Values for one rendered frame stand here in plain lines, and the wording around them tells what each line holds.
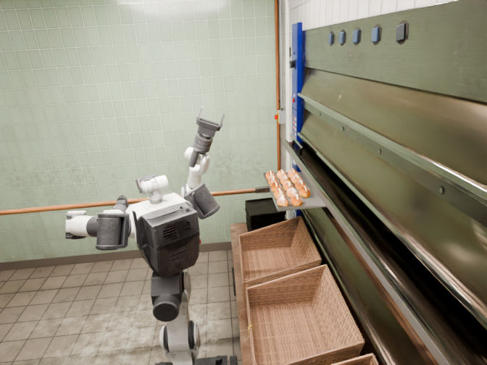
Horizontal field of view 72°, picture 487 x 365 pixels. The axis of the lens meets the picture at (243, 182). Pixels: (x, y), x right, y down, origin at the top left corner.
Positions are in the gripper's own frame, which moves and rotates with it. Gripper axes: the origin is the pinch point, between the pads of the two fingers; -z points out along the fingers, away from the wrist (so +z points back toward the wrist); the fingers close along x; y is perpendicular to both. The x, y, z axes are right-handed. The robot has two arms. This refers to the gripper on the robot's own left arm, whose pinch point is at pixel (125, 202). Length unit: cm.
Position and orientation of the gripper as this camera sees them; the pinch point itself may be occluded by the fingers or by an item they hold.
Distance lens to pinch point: 214.1
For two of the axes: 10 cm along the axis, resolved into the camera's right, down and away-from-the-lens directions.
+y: 10.0, -0.8, 0.5
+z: 0.8, 3.7, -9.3
